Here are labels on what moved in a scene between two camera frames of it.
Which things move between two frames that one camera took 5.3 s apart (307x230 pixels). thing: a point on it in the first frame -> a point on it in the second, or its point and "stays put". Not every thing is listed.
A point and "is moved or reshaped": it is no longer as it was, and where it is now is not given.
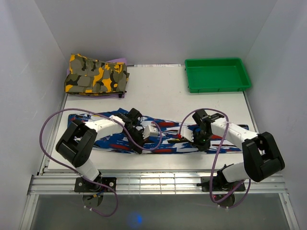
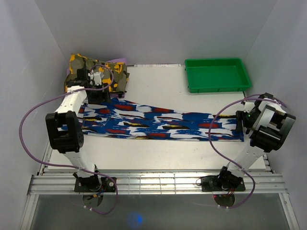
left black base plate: (82, 185) stays put
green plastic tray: (216, 74) stays put
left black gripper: (140, 143) -> (102, 97)
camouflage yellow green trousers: (89, 76) stays put
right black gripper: (200, 146) -> (240, 114)
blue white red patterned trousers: (117, 132) is moved or reshaped
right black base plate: (205, 185) stays put
